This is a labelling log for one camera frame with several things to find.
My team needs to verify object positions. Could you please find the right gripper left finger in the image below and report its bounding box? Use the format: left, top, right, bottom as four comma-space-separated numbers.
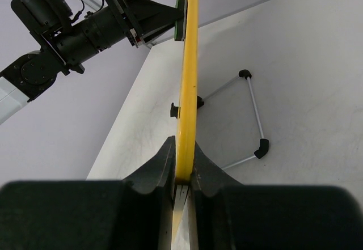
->
1, 137, 176, 249

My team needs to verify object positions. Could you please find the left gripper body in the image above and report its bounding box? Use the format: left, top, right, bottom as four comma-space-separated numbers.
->
102, 0, 155, 48

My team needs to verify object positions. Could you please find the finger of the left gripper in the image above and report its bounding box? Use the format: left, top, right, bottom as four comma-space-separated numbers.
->
117, 0, 181, 39

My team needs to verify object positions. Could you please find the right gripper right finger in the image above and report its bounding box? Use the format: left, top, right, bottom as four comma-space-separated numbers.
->
189, 147, 362, 249

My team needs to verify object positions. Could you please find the yellow framed whiteboard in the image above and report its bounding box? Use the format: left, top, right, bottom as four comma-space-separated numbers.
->
172, 0, 199, 241

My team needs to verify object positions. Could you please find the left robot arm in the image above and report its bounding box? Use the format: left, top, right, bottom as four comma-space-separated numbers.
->
1, 0, 188, 121

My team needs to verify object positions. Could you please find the black whiteboard clip upper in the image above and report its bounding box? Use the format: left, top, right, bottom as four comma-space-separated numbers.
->
170, 103, 179, 118

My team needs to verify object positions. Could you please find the whiteboard wire stand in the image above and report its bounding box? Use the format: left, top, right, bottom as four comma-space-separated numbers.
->
197, 69, 270, 170

